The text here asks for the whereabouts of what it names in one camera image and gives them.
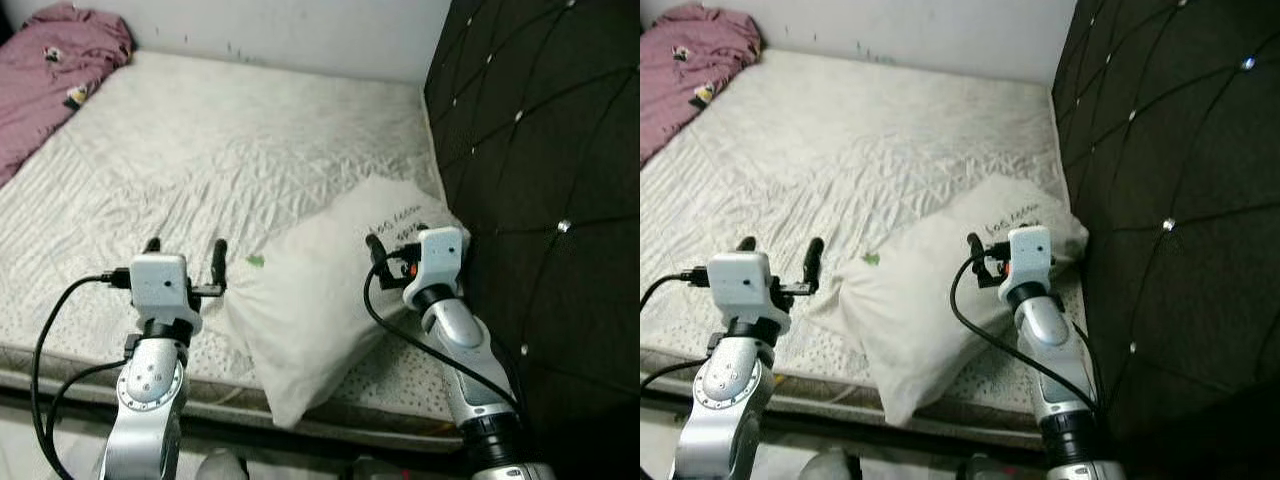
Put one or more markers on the white pillow with tree print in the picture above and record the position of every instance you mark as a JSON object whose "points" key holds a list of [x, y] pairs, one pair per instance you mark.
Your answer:
{"points": [[920, 300], [310, 300]]}

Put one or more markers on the white quilted mattress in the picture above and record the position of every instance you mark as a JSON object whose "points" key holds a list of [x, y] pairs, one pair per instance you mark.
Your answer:
{"points": [[850, 140], [200, 150]]}

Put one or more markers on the purple cartoon print blanket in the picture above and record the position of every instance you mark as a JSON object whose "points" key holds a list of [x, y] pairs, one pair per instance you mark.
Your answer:
{"points": [[50, 90], [680, 80]]}

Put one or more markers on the black tufted headboard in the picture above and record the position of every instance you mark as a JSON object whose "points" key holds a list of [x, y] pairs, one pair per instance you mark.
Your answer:
{"points": [[540, 100], [1170, 120]]}

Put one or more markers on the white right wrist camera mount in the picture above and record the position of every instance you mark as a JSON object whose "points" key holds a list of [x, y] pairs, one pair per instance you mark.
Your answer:
{"points": [[1030, 250], [440, 250]]}

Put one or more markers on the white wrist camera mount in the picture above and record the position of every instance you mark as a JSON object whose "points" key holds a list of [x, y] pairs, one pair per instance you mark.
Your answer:
{"points": [[160, 285], [1030, 250], [740, 285], [440, 250]]}

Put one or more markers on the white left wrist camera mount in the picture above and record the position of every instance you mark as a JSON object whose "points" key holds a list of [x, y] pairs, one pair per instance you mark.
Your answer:
{"points": [[160, 285], [740, 285]]}

